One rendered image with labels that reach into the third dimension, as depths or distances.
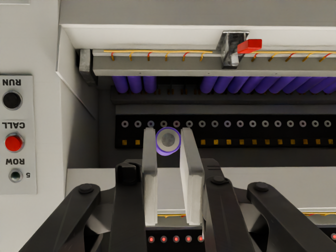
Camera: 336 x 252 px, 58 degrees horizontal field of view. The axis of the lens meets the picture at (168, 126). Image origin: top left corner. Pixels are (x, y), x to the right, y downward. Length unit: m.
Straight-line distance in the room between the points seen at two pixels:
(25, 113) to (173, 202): 0.18
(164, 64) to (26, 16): 0.15
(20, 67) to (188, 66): 0.18
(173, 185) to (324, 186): 0.17
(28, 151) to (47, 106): 0.05
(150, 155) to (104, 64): 0.22
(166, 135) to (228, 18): 0.17
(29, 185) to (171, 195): 0.15
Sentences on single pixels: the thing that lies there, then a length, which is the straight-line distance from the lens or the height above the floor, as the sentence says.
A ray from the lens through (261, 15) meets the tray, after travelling 0.34.
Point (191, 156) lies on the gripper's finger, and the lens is 0.16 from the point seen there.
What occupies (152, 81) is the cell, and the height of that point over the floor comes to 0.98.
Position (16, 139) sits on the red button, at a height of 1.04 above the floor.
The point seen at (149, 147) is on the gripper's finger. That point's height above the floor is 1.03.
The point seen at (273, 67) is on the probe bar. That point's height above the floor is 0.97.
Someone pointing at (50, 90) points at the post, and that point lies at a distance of 0.33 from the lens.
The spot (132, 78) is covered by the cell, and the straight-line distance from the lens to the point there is 0.40.
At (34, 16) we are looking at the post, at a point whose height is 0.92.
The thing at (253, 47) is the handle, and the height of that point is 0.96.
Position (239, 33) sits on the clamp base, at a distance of 0.34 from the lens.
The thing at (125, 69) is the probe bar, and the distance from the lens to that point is 0.36.
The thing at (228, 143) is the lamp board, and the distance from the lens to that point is 0.49.
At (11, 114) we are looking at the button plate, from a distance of 0.34.
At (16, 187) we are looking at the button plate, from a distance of 0.35.
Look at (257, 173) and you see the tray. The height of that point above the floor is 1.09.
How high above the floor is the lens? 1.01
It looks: 5 degrees up
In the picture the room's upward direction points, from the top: 180 degrees counter-clockwise
